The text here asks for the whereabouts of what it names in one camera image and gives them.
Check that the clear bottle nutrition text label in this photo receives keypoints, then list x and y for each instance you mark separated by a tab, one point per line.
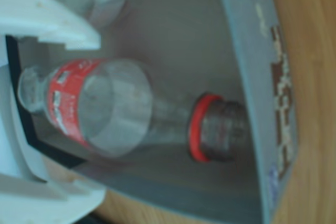
118	108

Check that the grey cardboard box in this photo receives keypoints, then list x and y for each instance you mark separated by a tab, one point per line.
183	51

